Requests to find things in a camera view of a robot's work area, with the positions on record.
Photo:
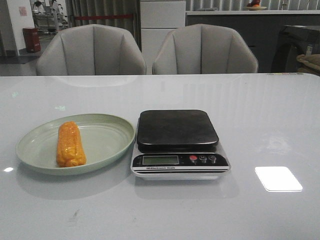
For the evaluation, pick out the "red bin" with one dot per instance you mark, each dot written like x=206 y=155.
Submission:
x=31 y=39

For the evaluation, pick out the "digital kitchen scale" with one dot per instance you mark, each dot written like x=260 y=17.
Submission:
x=177 y=144

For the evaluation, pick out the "beige cushion at right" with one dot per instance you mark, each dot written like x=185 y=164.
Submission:
x=309 y=64

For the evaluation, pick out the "dark grey counter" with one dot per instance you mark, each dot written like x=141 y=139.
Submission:
x=259 y=28

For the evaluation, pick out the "red barrier bar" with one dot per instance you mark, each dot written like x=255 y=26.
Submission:
x=103 y=17

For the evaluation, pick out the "left grey upholstered chair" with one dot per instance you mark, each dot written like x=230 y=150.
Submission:
x=91 y=50

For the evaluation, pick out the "fruit plate on counter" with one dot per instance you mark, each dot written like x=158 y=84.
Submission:
x=254 y=5

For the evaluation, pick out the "light green plate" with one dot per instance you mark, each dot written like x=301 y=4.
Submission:
x=105 y=139

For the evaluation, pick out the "dark appliance at right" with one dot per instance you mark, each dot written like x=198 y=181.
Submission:
x=294 y=40

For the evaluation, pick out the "white drawer cabinet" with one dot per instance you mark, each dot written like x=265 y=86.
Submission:
x=157 y=19

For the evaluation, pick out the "grey upholstered chair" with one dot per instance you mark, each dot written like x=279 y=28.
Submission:
x=204 y=49
x=91 y=50

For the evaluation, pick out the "right grey upholstered chair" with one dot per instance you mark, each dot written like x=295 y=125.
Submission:
x=204 y=49

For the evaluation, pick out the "orange corn cob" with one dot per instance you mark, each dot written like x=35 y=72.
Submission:
x=70 y=152

